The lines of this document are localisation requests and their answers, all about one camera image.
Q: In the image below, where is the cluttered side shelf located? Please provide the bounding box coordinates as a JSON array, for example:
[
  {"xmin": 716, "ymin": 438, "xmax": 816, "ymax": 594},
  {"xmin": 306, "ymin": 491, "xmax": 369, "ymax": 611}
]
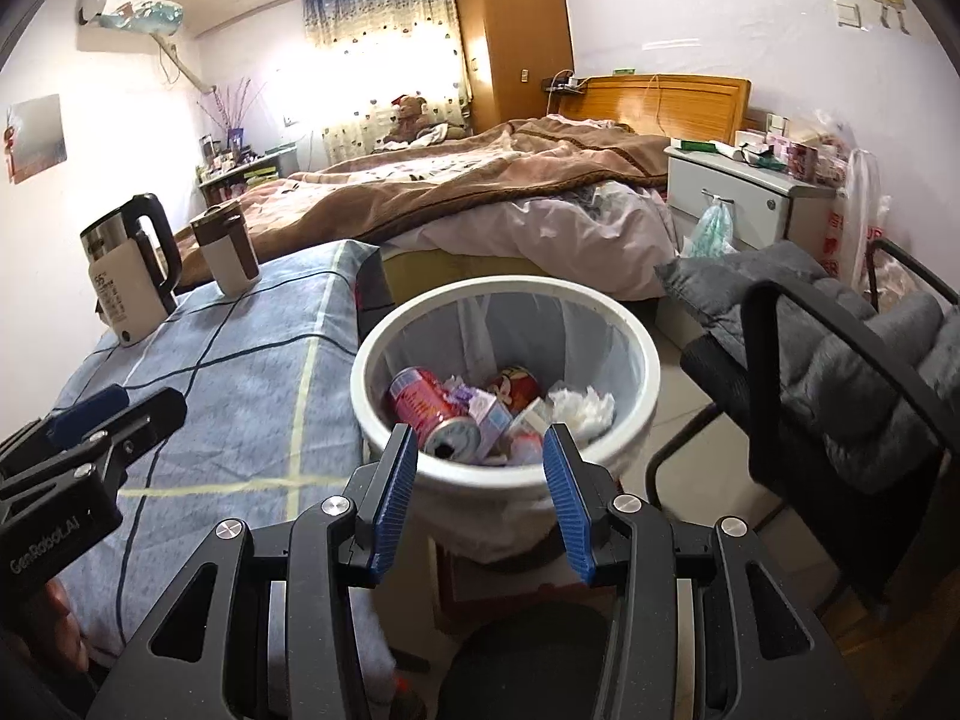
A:
[{"xmin": 197, "ymin": 143, "xmax": 299, "ymax": 206}]

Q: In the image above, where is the blue floral curtain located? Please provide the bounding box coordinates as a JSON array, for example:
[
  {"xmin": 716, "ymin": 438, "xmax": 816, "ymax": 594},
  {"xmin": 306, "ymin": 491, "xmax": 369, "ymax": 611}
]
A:
[{"xmin": 302, "ymin": 0, "xmax": 472, "ymax": 164}]

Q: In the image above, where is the wall air conditioner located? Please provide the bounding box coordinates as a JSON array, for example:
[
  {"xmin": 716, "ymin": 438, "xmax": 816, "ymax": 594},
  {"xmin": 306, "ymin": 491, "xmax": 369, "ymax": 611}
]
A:
[{"xmin": 78, "ymin": 0, "xmax": 184, "ymax": 37}]

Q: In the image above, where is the silver wall picture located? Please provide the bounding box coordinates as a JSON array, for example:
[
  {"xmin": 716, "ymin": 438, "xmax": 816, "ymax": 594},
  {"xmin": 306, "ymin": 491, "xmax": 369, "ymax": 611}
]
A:
[{"xmin": 3, "ymin": 94, "xmax": 67, "ymax": 184}]

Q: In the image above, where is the wooden wardrobe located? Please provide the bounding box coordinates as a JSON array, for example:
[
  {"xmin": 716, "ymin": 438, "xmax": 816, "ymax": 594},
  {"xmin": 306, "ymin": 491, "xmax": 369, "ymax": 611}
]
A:
[{"xmin": 455, "ymin": 0, "xmax": 573, "ymax": 132}]

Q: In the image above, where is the white nightstand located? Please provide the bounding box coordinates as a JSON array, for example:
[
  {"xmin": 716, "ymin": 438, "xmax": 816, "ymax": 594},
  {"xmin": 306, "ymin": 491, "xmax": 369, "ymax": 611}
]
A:
[{"xmin": 665, "ymin": 146, "xmax": 835, "ymax": 257}]

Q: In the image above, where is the black chair with grey coat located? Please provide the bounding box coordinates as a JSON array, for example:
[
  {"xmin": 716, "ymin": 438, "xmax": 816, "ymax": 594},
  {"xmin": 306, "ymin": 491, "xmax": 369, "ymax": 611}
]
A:
[{"xmin": 656, "ymin": 241, "xmax": 958, "ymax": 606}]

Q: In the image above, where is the white steel electric kettle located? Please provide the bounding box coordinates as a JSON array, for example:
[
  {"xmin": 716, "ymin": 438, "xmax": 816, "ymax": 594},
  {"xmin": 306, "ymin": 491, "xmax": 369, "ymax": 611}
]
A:
[{"xmin": 80, "ymin": 193, "xmax": 182, "ymax": 346}]

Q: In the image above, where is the left hand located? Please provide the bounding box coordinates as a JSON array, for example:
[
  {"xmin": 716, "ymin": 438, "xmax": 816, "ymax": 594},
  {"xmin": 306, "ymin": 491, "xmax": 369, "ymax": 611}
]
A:
[{"xmin": 23, "ymin": 578, "xmax": 89, "ymax": 673}]

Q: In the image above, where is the blue patterned tablecloth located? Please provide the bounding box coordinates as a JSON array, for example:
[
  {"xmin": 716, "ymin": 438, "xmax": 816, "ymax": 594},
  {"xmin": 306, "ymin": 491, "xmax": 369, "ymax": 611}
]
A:
[{"xmin": 53, "ymin": 241, "xmax": 391, "ymax": 665}]

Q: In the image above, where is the white trash bin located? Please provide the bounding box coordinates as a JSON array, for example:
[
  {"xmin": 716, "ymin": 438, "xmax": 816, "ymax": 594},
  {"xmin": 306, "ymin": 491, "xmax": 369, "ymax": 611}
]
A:
[{"xmin": 350, "ymin": 277, "xmax": 661, "ymax": 564}]

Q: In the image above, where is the white brown lidded mug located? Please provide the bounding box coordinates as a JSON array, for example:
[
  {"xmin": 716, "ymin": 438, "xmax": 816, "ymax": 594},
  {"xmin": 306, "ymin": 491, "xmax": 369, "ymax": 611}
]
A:
[{"xmin": 190, "ymin": 200, "xmax": 260, "ymax": 298}]

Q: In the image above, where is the red drink can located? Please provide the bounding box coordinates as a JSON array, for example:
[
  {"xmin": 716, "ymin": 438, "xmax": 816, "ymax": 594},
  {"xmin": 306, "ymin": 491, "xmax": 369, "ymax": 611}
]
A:
[
  {"xmin": 485, "ymin": 366, "xmax": 542, "ymax": 415},
  {"xmin": 387, "ymin": 367, "xmax": 480, "ymax": 463}
]

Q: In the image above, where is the black kettle power cable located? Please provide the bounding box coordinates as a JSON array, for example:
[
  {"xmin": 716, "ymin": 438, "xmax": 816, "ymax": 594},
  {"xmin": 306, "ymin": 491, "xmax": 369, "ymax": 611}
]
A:
[{"xmin": 89, "ymin": 299, "xmax": 362, "ymax": 639}]

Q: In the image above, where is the purple milk carton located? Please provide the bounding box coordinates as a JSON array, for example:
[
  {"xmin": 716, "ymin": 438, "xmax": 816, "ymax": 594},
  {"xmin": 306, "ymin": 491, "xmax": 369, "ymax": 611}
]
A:
[{"xmin": 449, "ymin": 383, "xmax": 512, "ymax": 465}]

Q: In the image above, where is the brown blanket bed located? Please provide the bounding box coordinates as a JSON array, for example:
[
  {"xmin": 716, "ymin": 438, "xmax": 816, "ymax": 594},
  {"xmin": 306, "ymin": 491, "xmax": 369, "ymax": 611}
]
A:
[{"xmin": 239, "ymin": 115, "xmax": 679, "ymax": 301}]

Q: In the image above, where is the wooden headboard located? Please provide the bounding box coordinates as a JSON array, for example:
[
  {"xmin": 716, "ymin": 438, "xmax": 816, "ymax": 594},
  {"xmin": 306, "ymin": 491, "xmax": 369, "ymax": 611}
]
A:
[{"xmin": 551, "ymin": 73, "xmax": 752, "ymax": 142}]

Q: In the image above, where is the white tissue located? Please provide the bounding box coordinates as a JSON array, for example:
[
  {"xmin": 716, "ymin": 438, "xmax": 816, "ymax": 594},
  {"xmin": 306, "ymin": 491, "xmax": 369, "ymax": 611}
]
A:
[{"xmin": 547, "ymin": 385, "xmax": 617, "ymax": 447}]

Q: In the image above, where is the brown teddy bear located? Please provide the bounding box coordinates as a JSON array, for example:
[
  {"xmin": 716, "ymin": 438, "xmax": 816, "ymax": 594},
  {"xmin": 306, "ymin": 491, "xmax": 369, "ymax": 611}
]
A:
[{"xmin": 384, "ymin": 94, "xmax": 434, "ymax": 143}]

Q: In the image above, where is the green plastic bag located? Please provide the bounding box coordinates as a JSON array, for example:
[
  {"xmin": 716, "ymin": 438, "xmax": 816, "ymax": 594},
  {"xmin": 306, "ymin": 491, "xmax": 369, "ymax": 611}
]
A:
[{"xmin": 680, "ymin": 199, "xmax": 736, "ymax": 259}]

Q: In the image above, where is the vase with purple branches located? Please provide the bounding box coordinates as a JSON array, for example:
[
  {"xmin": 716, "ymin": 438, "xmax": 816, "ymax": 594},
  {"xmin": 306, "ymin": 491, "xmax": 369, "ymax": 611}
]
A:
[{"xmin": 199, "ymin": 76, "xmax": 257, "ymax": 153}]

